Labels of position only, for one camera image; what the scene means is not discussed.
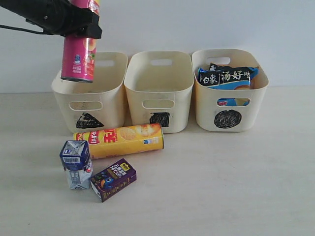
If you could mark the blue noodle packet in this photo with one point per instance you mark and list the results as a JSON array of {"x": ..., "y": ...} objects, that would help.
[{"x": 238, "y": 78}]

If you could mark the purple juice box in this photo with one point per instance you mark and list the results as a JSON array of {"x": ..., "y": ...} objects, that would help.
[{"x": 113, "y": 179}]

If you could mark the blue white milk carton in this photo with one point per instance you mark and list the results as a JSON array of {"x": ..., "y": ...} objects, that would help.
[{"x": 76, "y": 160}]

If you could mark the yellow Lays chips can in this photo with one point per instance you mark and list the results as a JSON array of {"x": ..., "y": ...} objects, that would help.
[{"x": 122, "y": 140}]

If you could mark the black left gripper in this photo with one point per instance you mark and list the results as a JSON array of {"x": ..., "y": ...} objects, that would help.
[{"x": 63, "y": 18}]

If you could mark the pink Lays chips can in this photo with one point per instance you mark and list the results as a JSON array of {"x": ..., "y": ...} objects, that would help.
[{"x": 79, "y": 53}]

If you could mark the orange noodle packet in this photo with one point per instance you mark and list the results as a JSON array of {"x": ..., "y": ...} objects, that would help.
[{"x": 215, "y": 67}]

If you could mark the cream bin triangle mark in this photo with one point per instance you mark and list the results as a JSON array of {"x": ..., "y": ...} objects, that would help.
[{"x": 98, "y": 105}]

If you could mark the cream bin square mark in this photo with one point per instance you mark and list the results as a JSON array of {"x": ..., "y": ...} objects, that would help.
[{"x": 159, "y": 87}]

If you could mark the cream bin circle mark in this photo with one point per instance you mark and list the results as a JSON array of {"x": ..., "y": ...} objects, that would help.
[{"x": 212, "y": 117}]

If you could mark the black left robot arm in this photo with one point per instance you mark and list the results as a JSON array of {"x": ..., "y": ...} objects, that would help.
[{"x": 20, "y": 7}]

